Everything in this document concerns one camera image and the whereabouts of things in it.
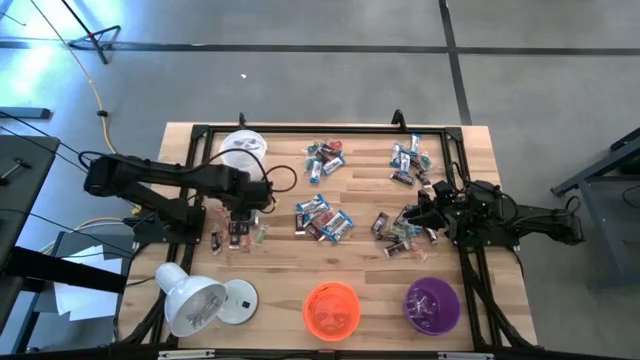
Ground silver metal bracket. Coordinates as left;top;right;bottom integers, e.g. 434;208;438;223
157;349;217;360
437;351;495;360

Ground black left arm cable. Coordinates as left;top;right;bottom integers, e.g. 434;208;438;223
197;147;299;214

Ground white desk lamp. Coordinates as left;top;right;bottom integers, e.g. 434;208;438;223
153;261;260;339

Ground black side table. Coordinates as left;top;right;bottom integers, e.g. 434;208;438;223
0;133;62;266

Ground dark flat shelf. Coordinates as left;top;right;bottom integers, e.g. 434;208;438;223
0;105;53;121

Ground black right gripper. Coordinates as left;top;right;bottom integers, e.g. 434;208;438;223
402;189;464;236

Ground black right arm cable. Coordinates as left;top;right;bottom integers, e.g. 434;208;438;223
448;160;471;194

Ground grey metal cart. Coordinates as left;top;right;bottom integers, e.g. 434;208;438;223
549;125;640;294

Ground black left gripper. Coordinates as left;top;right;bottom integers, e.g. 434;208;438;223
227;179;275;236

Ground black tripod stand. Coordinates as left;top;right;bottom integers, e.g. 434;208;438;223
59;0;123;65

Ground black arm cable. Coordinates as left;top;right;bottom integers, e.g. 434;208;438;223
197;147;299;214
448;160;471;194

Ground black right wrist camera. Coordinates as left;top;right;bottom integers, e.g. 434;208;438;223
432;180;454;201

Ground purple plastic bucket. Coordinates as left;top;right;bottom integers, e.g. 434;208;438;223
402;276;462;337

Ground white paper sheets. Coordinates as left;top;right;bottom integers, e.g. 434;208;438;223
52;243;126;323

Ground black beam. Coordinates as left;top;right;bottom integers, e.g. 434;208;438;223
0;245;129;296

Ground yellow cable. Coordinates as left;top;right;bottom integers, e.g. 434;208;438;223
27;0;144;251

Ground orange pumpkin face bucket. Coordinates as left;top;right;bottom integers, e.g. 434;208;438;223
302;280;362;344

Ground white ghost face bucket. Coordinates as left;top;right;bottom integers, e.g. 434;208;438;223
218;128;269;182

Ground black hand tool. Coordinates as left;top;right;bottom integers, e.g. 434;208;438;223
0;156;33;187

